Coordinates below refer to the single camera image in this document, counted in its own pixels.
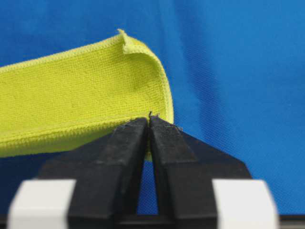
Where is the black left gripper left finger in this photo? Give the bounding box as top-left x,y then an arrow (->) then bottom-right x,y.
7,117 -> 148,229

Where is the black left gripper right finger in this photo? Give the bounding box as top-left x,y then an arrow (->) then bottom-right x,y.
149,115 -> 279,229

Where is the yellow-green towel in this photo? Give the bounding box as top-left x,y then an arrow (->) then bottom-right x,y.
0,30 -> 174,157

